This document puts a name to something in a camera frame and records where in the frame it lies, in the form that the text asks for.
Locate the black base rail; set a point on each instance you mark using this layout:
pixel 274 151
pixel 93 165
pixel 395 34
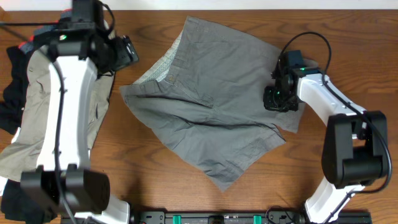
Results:
pixel 272 216

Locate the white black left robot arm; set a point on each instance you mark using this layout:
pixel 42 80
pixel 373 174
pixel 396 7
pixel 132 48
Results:
pixel 77 52

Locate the grey shorts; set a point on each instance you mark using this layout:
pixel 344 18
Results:
pixel 204 100

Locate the khaki shorts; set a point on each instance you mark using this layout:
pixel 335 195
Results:
pixel 22 154

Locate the black garment with red trim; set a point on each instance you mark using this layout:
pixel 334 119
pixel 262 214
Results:
pixel 14 95

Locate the white garment under pile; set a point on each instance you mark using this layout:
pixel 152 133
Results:
pixel 4 180

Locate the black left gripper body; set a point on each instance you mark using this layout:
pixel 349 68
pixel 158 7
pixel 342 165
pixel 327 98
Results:
pixel 123 54

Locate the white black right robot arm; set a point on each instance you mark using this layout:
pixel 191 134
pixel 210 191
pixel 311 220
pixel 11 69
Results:
pixel 355 157

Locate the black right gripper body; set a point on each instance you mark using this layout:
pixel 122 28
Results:
pixel 276 99

